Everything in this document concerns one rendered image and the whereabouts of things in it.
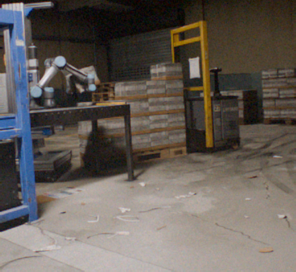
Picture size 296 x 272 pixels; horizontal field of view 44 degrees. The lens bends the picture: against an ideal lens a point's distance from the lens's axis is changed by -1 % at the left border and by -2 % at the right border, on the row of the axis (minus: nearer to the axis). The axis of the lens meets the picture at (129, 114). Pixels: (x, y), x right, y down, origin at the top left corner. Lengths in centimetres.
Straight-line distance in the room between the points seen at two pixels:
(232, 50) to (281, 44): 139
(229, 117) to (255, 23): 577
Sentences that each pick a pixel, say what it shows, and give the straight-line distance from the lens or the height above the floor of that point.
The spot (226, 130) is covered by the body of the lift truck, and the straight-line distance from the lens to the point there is 550.
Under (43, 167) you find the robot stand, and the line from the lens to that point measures 410.
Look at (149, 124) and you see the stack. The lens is 486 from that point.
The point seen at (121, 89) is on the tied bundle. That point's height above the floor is 98.
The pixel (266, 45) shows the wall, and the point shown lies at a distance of 1079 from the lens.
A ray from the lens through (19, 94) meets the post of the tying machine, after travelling 274.
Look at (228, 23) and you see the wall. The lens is 1130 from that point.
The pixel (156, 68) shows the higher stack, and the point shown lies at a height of 124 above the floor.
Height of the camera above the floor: 89
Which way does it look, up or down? 3 degrees down
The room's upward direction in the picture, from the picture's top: 4 degrees counter-clockwise
